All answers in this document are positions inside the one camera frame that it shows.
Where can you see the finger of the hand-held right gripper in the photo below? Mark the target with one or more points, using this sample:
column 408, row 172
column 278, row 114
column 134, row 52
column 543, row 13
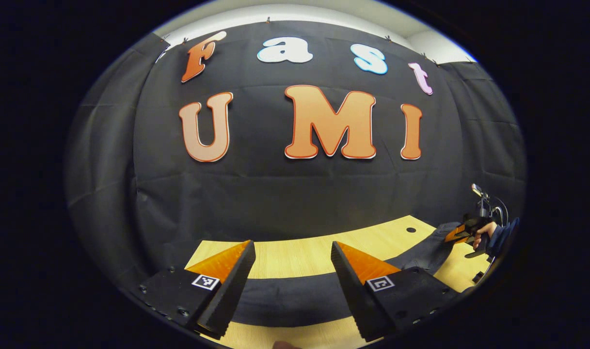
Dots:
column 457, row 235

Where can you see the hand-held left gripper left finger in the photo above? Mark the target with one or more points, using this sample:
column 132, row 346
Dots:
column 231, row 291

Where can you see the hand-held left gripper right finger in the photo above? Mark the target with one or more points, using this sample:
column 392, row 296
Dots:
column 355, row 295

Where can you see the dark grey jeans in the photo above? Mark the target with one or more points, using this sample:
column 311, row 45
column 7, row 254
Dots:
column 294, row 300

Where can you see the black backdrop cloth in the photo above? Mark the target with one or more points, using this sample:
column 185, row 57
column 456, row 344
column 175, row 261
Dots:
column 275, row 194

